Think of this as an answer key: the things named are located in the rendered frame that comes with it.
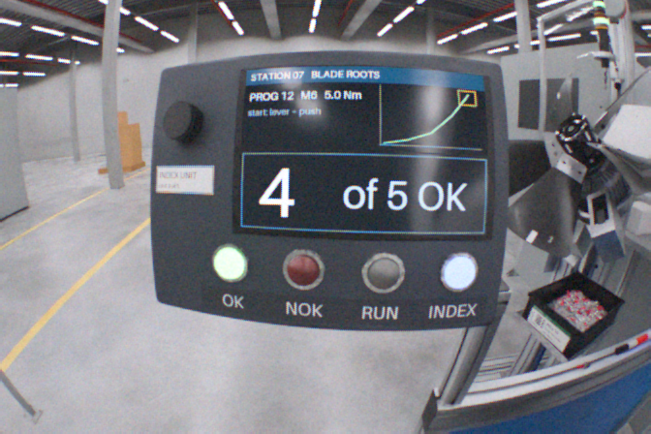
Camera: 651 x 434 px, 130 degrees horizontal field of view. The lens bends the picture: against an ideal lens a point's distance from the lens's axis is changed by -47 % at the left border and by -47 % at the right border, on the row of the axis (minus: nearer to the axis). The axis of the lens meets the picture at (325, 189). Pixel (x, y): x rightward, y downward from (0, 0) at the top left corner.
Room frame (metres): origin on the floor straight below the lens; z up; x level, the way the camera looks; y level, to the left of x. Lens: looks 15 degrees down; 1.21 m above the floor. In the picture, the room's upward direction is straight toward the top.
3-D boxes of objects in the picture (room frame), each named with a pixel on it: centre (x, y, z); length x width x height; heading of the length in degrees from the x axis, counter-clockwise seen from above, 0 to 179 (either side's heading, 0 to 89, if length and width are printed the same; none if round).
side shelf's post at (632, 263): (0.58, -1.29, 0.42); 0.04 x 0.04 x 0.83; 84
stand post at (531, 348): (0.64, -0.85, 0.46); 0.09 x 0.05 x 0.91; 174
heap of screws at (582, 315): (0.34, -0.54, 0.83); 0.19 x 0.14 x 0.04; 100
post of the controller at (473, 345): (0.21, -0.17, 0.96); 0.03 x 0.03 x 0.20; 84
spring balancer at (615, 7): (0.87, -1.36, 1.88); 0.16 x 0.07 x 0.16; 29
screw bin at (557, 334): (0.34, -0.55, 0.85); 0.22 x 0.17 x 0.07; 100
